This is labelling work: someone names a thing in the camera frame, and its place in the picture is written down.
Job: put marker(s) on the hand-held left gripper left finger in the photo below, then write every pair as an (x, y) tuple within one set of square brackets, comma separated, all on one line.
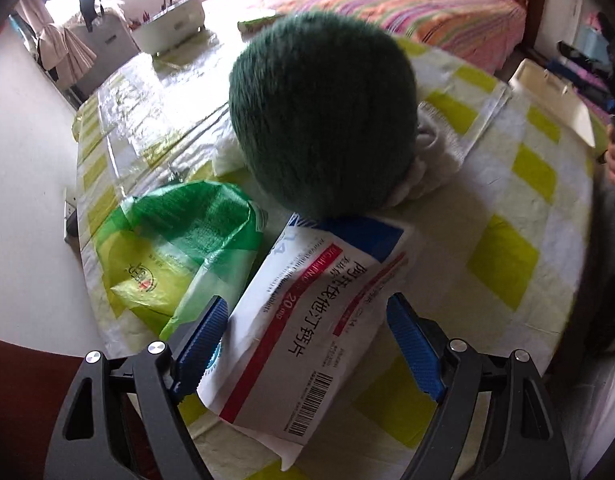
[(205, 330)]

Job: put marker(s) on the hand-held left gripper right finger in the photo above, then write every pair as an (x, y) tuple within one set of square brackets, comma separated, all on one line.
[(412, 340)]

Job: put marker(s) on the green plastic bag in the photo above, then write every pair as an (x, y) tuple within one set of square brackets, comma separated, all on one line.
[(187, 230)]

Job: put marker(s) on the white medicine box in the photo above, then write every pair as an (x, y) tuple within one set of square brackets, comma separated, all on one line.
[(307, 350)]

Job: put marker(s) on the yellow checked tablecloth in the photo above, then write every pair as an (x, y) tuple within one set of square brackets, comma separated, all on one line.
[(512, 220)]

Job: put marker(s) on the white crumpled cloth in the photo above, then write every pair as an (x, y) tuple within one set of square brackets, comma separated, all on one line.
[(437, 170)]

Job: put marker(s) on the green fuzzy ball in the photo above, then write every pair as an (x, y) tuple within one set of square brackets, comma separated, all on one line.
[(322, 110)]

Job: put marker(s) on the beige plastic box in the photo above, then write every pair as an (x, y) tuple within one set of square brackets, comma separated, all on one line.
[(552, 100)]

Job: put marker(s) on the grey cabinet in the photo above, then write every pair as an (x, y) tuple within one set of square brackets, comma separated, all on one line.
[(107, 50)]

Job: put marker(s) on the white container with pencils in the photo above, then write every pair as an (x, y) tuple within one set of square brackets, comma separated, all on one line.
[(172, 25)]

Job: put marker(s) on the beige hanging clothes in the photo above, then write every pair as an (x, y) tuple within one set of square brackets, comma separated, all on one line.
[(52, 45)]

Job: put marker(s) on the bundle of wooden sticks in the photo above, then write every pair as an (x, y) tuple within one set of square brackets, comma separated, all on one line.
[(160, 6)]

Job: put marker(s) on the pile of dark clothes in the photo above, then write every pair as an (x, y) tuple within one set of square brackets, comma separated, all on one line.
[(587, 60)]

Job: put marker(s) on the striped bed blanket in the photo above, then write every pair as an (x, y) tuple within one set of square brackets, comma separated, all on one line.
[(387, 0)]

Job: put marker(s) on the wall socket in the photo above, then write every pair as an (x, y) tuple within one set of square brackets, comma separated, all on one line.
[(70, 212)]

